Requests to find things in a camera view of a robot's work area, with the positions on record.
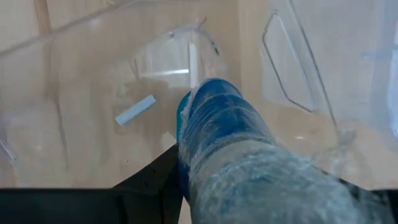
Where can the clear rounded plastic tray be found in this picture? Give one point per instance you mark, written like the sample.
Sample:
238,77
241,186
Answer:
77,109

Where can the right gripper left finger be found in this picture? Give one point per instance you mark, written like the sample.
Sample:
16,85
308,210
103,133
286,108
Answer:
93,205

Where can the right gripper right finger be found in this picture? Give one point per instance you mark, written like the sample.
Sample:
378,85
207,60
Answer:
388,208

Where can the blue dish soap bottle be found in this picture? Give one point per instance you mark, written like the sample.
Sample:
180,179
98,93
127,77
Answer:
236,155

